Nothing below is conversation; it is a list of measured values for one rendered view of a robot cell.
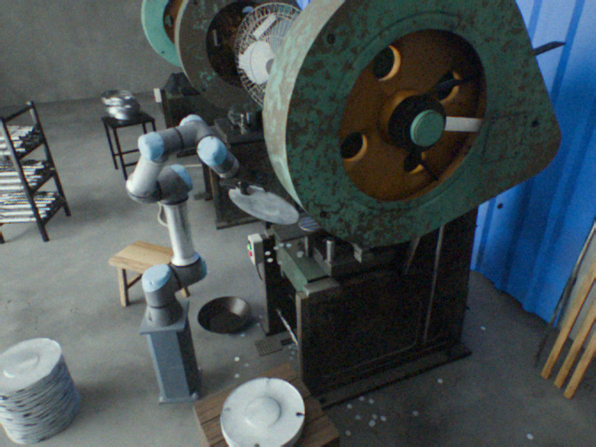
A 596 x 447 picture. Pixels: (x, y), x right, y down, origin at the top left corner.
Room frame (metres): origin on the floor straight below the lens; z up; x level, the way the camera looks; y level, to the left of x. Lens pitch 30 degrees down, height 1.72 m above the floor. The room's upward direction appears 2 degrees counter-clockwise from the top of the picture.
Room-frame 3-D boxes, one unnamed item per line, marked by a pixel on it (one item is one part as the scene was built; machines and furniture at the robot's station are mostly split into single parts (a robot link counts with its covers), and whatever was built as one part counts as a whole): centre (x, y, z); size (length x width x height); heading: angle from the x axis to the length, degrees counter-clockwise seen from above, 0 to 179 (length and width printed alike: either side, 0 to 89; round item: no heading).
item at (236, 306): (1.89, 0.43, 0.04); 0.30 x 0.30 x 0.07
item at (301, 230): (1.62, -0.02, 0.72); 0.25 x 0.14 x 0.14; 111
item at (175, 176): (1.55, 0.48, 0.82); 0.15 x 0.12 x 0.55; 130
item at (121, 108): (4.23, 1.61, 0.40); 0.45 x 0.40 x 0.79; 33
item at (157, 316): (1.46, 0.58, 0.50); 0.15 x 0.15 x 0.10
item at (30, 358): (1.34, 1.17, 0.32); 0.29 x 0.29 x 0.01
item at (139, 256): (2.11, 0.88, 0.16); 0.34 x 0.24 x 0.34; 65
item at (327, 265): (1.68, -0.19, 0.67); 0.45 x 0.30 x 0.06; 21
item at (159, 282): (1.46, 0.58, 0.62); 0.13 x 0.12 x 0.14; 130
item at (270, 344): (1.63, -0.06, 0.14); 0.59 x 0.10 x 0.05; 111
